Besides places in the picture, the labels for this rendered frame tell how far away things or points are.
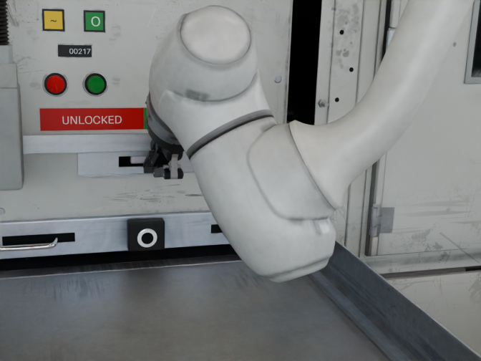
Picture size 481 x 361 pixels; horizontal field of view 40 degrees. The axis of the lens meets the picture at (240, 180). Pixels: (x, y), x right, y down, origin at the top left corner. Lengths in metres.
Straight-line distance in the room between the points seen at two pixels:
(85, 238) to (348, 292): 0.43
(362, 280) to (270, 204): 0.37
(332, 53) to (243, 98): 0.46
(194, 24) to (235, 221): 0.19
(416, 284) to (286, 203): 0.67
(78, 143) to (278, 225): 0.48
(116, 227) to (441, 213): 0.58
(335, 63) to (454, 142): 0.27
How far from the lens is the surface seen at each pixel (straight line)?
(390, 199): 1.20
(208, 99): 0.66
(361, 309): 0.99
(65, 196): 1.11
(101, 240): 1.12
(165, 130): 0.78
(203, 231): 1.14
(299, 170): 0.64
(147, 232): 1.10
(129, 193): 1.11
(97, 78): 1.06
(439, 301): 1.33
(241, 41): 0.65
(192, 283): 1.05
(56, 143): 1.04
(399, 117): 0.67
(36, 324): 0.95
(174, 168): 0.89
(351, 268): 1.02
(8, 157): 0.98
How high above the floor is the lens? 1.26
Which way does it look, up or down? 15 degrees down
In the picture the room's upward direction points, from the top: 2 degrees clockwise
